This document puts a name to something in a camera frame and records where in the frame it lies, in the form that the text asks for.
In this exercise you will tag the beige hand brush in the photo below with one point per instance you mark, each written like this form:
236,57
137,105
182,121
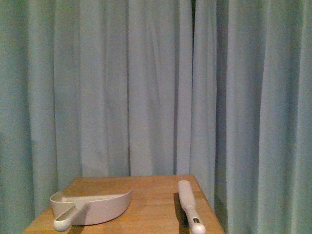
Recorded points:
188,204

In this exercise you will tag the beige plastic dustpan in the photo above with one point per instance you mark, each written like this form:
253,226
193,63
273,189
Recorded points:
87,210

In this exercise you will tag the teal curtain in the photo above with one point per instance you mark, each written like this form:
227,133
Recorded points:
221,89

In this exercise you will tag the wooden nightstand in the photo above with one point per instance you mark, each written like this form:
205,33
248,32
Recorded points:
154,208

